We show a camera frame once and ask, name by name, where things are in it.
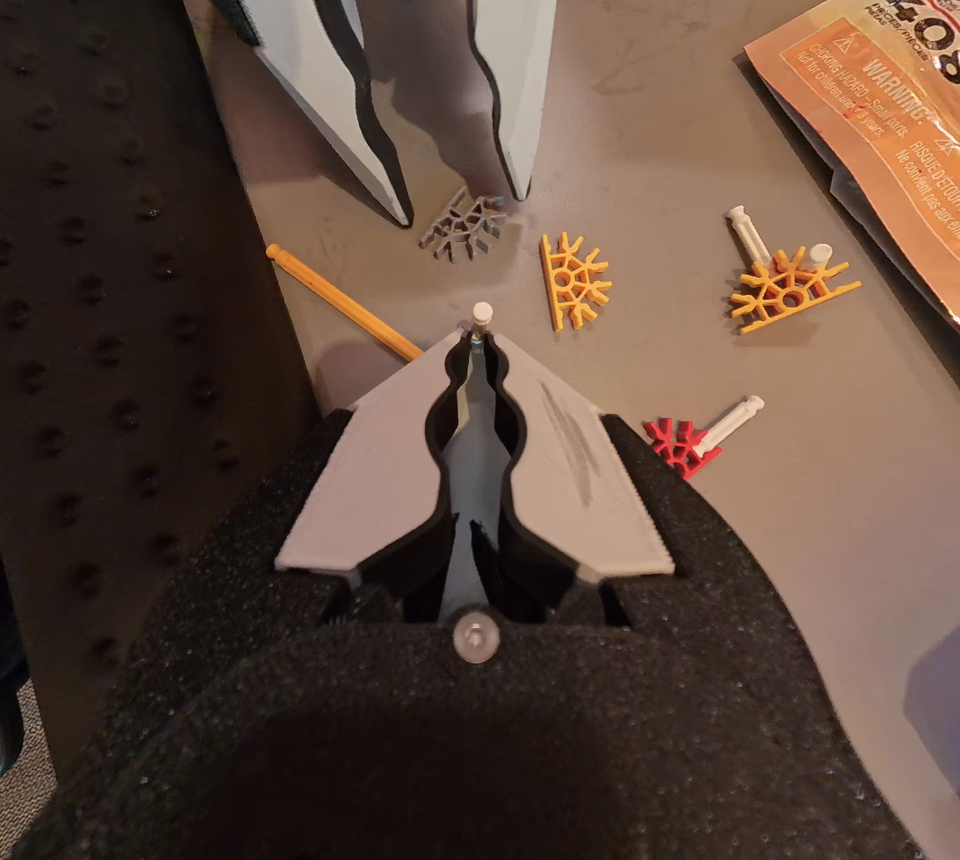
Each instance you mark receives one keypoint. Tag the yellow fan connector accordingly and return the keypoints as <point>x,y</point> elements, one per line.
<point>574,282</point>
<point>825,298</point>

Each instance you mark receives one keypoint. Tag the orange toy set bag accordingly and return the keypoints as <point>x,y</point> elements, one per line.
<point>862,124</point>

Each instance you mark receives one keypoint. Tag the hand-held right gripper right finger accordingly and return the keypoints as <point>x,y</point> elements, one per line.
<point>585,492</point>

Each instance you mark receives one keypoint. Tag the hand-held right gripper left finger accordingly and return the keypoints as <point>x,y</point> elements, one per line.
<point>360,485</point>

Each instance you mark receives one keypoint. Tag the grey snowflake connector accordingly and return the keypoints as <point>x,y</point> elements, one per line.
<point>465,229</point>

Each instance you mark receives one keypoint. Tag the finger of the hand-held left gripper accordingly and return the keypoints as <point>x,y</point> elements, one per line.
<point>517,12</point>
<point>285,12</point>

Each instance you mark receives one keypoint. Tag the long yellow rod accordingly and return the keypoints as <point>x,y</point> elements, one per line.
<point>345,305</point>

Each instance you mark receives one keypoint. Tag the black perforated panel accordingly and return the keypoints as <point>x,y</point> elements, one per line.
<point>112,275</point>

